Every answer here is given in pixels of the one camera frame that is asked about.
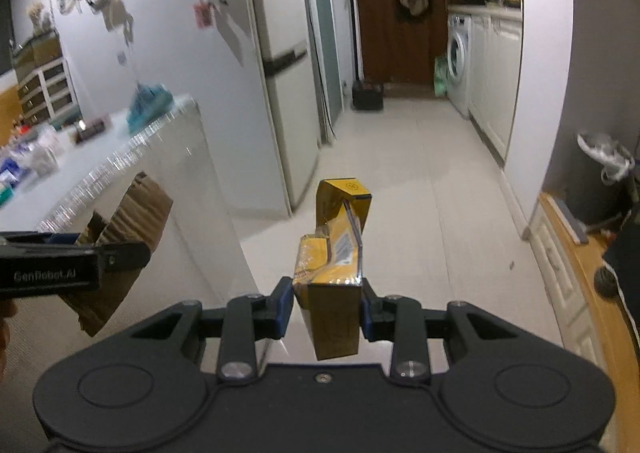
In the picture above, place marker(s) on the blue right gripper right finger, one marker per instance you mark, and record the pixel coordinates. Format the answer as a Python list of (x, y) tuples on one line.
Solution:
[(377, 314)]

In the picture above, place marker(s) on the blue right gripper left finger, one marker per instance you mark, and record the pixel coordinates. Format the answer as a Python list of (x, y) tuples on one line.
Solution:
[(279, 308)]

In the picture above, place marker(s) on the yellow foil carton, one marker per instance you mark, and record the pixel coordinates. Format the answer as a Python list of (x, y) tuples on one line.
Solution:
[(328, 271)]

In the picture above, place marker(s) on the brown cardboard piece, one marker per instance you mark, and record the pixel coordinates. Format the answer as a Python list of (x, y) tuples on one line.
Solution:
[(127, 240)]

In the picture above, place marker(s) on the teal fish snack bag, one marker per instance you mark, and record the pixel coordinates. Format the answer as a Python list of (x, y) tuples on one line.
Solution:
[(150, 102)]

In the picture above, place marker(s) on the blue tissue pack wrapper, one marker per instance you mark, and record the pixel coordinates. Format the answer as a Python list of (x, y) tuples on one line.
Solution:
[(10, 173)]

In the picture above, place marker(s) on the white plastic bag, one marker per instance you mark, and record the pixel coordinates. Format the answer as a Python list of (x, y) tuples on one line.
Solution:
[(46, 154)]

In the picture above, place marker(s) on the red cigarette pack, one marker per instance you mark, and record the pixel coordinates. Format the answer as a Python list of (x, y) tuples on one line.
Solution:
[(87, 131)]

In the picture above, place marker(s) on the black trash can white liner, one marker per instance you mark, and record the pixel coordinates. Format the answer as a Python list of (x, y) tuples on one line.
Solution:
[(591, 174)]

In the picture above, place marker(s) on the person's left hand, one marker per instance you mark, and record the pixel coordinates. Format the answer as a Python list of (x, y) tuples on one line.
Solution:
[(8, 309)]

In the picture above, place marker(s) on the white drawer organizer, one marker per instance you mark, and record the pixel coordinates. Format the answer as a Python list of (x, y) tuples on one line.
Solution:
[(45, 91)]

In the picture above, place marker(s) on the low white wood-top cabinet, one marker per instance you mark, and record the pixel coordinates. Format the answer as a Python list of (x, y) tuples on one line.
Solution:
[(591, 326)]

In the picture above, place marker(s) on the black box by door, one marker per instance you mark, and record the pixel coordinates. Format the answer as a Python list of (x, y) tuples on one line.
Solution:
[(367, 96)]

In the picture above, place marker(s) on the black nice day cloth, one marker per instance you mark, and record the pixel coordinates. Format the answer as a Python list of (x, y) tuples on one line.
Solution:
[(619, 274)]

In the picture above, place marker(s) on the green bag by washer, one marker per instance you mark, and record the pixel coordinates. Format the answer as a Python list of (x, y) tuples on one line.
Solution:
[(441, 74)]

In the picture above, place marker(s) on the dark wooden door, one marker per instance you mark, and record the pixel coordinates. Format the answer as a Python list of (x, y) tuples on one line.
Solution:
[(398, 47)]

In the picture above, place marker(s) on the white washing machine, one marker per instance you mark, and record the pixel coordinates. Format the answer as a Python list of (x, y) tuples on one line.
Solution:
[(458, 58)]

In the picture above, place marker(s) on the white kitchen cabinets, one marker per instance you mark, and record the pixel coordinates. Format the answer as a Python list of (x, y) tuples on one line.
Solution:
[(495, 63)]

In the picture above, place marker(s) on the pink hanging tag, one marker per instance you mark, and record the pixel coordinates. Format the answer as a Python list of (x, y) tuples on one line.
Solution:
[(203, 15)]

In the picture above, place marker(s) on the white refrigerator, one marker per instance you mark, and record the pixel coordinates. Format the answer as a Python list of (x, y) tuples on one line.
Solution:
[(283, 37)]

